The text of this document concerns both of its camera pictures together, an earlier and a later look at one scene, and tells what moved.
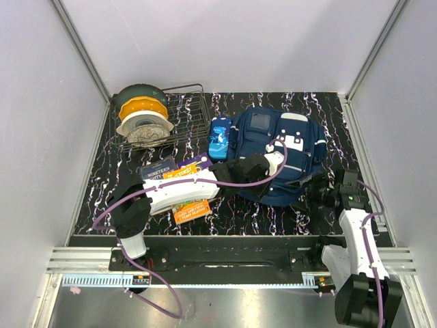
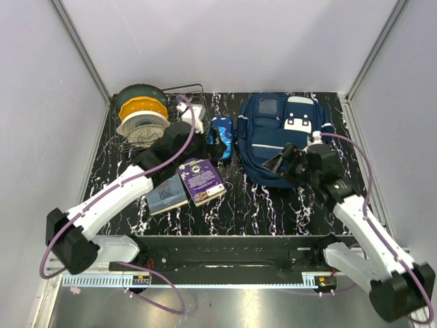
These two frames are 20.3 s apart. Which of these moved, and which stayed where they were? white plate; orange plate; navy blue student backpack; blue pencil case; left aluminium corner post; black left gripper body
Moved: navy blue student backpack; black left gripper body
Stayed: orange plate; left aluminium corner post; white plate; blue pencil case
